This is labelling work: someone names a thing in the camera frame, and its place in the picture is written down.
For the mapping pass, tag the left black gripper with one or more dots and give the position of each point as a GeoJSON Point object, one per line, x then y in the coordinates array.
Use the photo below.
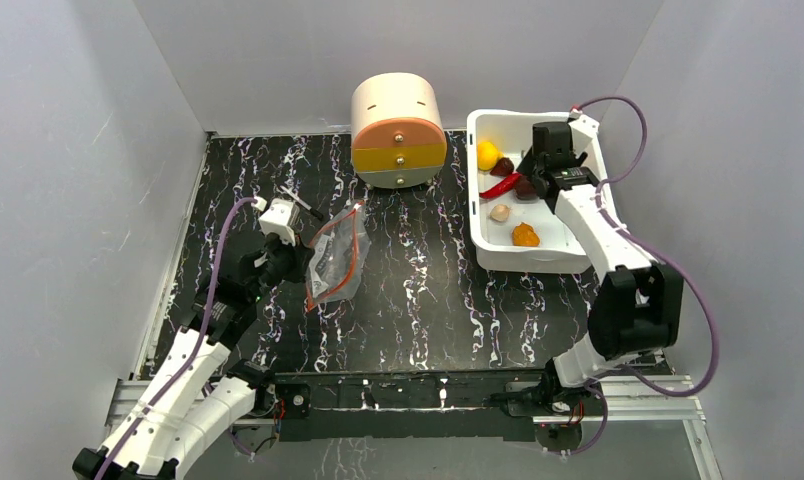
{"type": "Point", "coordinates": [300, 256]}

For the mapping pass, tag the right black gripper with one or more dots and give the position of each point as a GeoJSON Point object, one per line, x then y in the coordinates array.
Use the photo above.
{"type": "Point", "coordinates": [544, 177]}

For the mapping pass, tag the dark purple plum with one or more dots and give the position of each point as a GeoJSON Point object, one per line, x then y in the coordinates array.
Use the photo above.
{"type": "Point", "coordinates": [524, 189]}

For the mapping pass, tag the clear zip bag orange zipper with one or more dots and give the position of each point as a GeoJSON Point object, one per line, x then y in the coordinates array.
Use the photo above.
{"type": "Point", "coordinates": [340, 249]}

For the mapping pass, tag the yellow lemon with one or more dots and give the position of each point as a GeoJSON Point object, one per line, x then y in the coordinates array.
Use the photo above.
{"type": "Point", "coordinates": [487, 155]}

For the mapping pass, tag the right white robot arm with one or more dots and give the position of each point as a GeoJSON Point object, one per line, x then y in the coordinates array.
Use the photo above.
{"type": "Point", "coordinates": [637, 306]}

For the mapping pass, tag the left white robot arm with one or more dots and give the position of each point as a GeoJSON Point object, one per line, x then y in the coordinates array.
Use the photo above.
{"type": "Point", "coordinates": [173, 422]}

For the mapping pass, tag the red chili pepper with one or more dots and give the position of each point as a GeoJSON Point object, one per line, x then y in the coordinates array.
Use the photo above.
{"type": "Point", "coordinates": [504, 186]}

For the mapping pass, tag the small dark red fruit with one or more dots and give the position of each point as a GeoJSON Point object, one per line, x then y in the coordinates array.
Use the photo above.
{"type": "Point", "coordinates": [504, 167]}

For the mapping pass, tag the black pen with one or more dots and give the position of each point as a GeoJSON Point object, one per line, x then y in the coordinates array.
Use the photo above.
{"type": "Point", "coordinates": [320, 216]}

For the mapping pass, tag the garlic bulb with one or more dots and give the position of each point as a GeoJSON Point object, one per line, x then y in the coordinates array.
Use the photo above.
{"type": "Point", "coordinates": [500, 213]}

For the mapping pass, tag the white plastic bin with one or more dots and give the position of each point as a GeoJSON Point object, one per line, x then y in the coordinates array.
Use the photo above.
{"type": "Point", "coordinates": [559, 251]}

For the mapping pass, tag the small orange pepper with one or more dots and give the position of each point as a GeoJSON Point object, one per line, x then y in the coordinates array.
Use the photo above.
{"type": "Point", "coordinates": [524, 235]}

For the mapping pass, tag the round three-drawer cabinet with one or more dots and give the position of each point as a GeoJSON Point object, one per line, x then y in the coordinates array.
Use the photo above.
{"type": "Point", "coordinates": [398, 140]}

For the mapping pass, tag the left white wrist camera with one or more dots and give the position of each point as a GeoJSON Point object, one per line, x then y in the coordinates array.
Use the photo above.
{"type": "Point", "coordinates": [277, 217]}

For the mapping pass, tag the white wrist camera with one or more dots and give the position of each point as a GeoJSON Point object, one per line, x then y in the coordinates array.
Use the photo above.
{"type": "Point", "coordinates": [277, 217]}
{"type": "Point", "coordinates": [585, 134]}

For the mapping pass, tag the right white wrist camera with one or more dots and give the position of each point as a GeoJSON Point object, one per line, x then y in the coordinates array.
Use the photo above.
{"type": "Point", "coordinates": [585, 134]}

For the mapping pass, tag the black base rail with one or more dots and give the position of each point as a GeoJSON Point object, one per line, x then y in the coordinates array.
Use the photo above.
{"type": "Point", "coordinates": [512, 404]}

